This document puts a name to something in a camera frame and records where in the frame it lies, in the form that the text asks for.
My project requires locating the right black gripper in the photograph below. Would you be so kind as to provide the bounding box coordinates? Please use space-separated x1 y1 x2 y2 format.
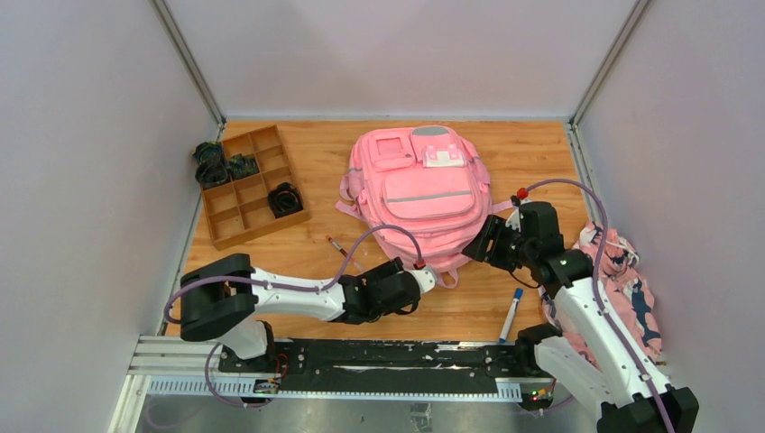
462 214 537 272

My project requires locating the blue white marker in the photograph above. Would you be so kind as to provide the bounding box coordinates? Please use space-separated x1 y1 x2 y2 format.
498 288 524 344

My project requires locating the pink school backpack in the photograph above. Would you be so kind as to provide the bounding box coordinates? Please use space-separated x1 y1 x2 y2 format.
336 125 513 289

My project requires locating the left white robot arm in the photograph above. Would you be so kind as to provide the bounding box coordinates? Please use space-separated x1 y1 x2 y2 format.
177 253 437 373

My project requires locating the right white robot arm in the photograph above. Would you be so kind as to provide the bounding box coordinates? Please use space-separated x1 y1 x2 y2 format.
463 202 699 432

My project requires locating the red gel pen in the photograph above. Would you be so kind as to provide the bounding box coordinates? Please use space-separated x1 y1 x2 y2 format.
326 235 364 272

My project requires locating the dark rolled sock front tray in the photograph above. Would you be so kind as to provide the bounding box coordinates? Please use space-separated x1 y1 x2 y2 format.
267 182 304 218

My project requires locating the pink patterned cloth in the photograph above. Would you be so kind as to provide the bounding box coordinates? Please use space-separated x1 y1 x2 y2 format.
573 222 663 362

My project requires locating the wooden compartment tray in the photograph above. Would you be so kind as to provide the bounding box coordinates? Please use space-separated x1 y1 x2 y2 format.
202 124 311 251

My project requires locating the dark rolled sock in tray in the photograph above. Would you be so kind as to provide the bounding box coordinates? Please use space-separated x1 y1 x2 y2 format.
226 153 260 180

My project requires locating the dark rolled sock lower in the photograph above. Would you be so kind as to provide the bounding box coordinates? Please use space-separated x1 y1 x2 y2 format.
195 160 230 189

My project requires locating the dark rolled sock upper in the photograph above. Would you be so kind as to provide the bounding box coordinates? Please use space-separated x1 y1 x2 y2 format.
192 141 223 165

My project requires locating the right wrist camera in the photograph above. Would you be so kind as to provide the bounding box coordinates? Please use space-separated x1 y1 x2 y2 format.
505 206 521 231

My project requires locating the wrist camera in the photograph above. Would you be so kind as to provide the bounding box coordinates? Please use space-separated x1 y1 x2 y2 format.
410 265 438 295
505 206 521 231

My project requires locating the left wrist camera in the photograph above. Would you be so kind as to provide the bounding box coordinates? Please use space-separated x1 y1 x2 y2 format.
410 265 438 295

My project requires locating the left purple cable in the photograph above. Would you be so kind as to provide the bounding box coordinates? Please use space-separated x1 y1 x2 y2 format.
163 224 427 410

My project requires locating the purple cable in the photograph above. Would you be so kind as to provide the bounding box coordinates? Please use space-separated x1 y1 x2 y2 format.
514 178 677 433
163 224 427 410

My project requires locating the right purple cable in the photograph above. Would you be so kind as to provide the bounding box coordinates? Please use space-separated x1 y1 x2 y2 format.
514 178 677 433

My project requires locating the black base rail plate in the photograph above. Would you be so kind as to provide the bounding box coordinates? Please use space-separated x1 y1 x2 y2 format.
217 339 553 395

